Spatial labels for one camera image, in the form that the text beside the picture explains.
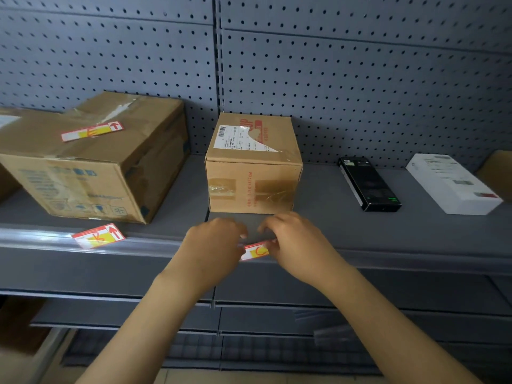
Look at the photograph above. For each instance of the person's right hand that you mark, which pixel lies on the person's right hand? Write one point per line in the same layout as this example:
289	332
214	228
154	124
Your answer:
300	247

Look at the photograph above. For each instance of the person's left hand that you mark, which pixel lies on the person's left hand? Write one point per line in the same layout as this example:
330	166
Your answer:
208	251

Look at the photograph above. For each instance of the person's right fingers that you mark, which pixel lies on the person's right fingers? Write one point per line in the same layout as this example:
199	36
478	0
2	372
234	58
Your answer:
272	231

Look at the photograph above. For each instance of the person's left fingers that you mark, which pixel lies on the person's left fingers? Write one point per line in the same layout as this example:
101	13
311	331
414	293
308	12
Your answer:
236	231

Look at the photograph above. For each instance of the red and yellow shelf label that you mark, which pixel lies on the red and yellow shelf label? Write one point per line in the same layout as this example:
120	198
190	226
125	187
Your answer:
254	250
99	235
92	131

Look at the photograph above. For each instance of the person's right forearm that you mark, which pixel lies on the person's right forearm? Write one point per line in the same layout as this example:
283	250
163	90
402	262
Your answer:
396	331

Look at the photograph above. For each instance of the person's left forearm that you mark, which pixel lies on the person's left forearm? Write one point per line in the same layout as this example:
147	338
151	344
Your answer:
148	331

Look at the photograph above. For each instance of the small cardboard box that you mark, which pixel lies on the small cardboard box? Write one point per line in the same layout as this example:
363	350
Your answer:
254	167

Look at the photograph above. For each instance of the grey lower shelf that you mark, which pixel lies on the grey lower shelf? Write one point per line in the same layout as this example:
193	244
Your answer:
280	319

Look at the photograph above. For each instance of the white shipping label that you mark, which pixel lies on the white shipping label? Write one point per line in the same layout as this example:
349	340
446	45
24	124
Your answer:
240	138

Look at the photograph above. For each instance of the black slim box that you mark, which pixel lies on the black slim box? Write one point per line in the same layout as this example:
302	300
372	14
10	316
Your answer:
368	183

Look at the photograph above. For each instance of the grey metal shelf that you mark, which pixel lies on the grey metal shelf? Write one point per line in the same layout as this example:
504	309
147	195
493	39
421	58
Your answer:
400	235

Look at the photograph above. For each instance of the large cardboard box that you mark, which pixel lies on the large cardboard box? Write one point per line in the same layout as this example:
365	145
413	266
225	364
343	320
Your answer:
96	155

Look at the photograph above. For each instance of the white flat box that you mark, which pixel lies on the white flat box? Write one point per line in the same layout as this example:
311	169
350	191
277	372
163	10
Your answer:
454	183

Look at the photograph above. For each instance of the plain cardboard box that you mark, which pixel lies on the plain cardboard box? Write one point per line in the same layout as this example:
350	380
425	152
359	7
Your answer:
496	173

